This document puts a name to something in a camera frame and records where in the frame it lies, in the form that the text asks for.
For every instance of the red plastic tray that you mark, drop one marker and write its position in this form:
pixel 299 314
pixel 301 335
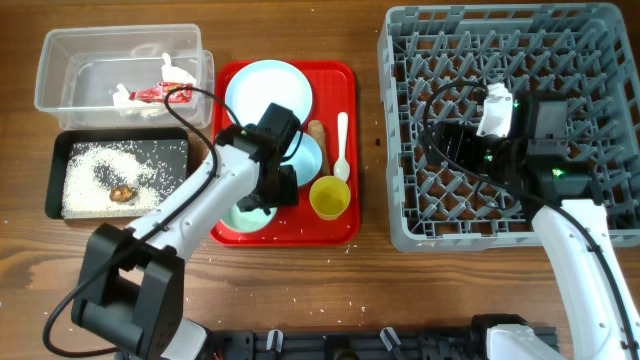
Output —
pixel 333 87

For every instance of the white crumpled tissue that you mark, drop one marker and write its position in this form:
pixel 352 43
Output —
pixel 169 73

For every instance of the white rice pile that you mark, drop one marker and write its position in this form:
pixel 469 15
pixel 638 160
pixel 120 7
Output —
pixel 152 168

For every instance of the black waste tray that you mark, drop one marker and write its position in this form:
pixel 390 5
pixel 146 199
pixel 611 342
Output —
pixel 61 155

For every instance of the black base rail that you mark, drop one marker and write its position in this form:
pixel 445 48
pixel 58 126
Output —
pixel 335 344

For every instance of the brown root vegetable piece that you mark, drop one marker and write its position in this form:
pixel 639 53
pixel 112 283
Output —
pixel 317 132

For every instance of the clear plastic waste bin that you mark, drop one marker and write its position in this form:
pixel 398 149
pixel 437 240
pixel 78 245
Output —
pixel 86 74

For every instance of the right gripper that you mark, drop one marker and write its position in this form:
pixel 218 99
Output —
pixel 462 135

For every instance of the large pale blue plate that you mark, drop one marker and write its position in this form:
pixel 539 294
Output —
pixel 253 88

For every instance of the white plastic spoon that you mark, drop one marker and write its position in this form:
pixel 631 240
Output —
pixel 341 166

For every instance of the brown food scrap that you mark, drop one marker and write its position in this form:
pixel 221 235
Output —
pixel 121 194

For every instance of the pale blue bowl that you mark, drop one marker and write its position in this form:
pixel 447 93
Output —
pixel 305 155

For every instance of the pale green bowl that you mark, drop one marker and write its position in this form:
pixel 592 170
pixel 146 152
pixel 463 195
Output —
pixel 247 221

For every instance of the yellow plastic cup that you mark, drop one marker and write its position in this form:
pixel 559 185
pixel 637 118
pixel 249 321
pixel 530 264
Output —
pixel 329 197

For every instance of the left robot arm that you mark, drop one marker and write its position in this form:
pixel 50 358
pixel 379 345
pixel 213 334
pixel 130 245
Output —
pixel 130 290

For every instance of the grey-blue dishwasher rack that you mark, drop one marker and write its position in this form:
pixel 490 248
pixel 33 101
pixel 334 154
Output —
pixel 480 81

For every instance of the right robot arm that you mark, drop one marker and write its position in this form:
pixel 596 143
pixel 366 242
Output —
pixel 575 240

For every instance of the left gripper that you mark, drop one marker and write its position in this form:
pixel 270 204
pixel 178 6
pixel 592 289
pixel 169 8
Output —
pixel 286 196

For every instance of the red snack wrapper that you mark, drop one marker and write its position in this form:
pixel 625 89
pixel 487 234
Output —
pixel 175 92

